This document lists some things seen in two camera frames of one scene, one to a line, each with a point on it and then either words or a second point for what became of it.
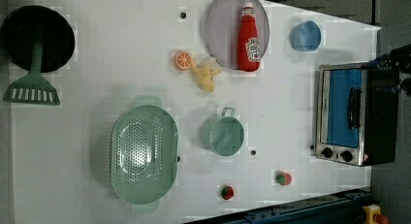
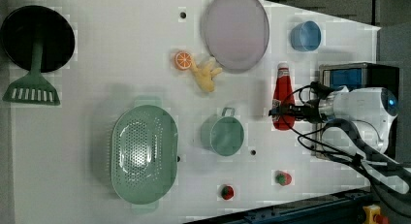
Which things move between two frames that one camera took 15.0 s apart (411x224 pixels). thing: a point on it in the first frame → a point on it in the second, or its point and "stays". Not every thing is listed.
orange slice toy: [183, 60] stays
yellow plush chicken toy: [205, 76] stays
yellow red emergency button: [373, 216] stays
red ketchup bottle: [248, 44] → [283, 97]
